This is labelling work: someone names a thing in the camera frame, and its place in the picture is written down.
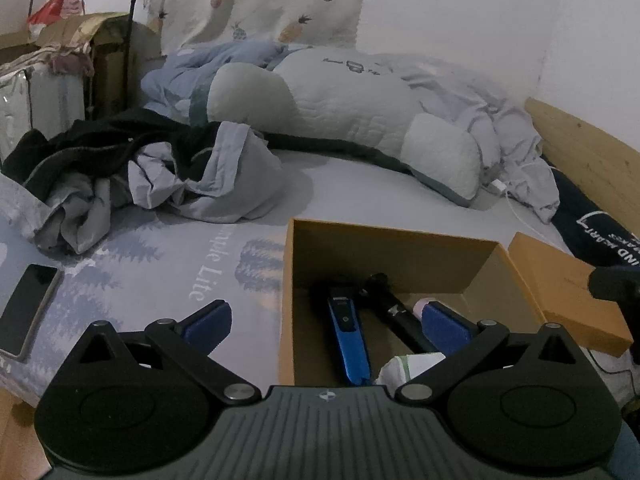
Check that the grey rolled cloth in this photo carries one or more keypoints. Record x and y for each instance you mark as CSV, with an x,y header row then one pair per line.
x,y
236,178

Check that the orange cardboard box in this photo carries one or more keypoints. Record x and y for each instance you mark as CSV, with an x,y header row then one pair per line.
x,y
477,278

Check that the black smartphone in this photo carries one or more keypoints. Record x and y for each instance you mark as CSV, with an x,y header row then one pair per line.
x,y
25,307

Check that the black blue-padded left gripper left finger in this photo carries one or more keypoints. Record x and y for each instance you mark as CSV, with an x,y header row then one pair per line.
x,y
187,344

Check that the black printed cloth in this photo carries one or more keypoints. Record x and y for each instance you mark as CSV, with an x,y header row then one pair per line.
x,y
588,231

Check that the wooden bed frame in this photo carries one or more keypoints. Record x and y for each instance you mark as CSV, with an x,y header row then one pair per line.
x,y
606,169

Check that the grey crumpled blanket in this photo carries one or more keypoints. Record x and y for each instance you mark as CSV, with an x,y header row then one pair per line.
x,y
509,143

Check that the black clothes rack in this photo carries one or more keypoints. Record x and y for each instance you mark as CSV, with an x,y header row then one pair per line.
x,y
124,99

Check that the right gripper device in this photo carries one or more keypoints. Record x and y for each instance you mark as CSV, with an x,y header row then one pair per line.
x,y
617,283

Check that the printed grey bed sheet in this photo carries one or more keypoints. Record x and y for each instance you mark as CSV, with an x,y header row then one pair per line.
x,y
154,265

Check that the orange box lid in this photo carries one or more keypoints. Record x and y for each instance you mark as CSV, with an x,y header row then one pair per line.
x,y
559,283

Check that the light green U-shaped pillow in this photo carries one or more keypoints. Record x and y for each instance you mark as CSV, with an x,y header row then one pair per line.
x,y
341,101

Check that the blue electric trimmer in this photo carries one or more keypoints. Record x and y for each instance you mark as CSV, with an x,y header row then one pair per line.
x,y
352,353

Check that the pineapple print curtain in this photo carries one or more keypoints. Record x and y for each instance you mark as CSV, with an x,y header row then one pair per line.
x,y
318,22

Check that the black stick device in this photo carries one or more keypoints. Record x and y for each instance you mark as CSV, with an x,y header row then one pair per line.
x,y
378,298

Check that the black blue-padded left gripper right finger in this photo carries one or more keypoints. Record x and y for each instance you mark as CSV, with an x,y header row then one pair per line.
x,y
468,348

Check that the blue crumpled quilt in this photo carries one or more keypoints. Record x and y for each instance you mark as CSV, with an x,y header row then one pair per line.
x,y
179,89

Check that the white charger with cable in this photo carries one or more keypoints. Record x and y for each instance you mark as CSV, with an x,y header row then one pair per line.
x,y
499,188

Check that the black garment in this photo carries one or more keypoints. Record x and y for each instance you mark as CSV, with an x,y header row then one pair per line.
x,y
102,148

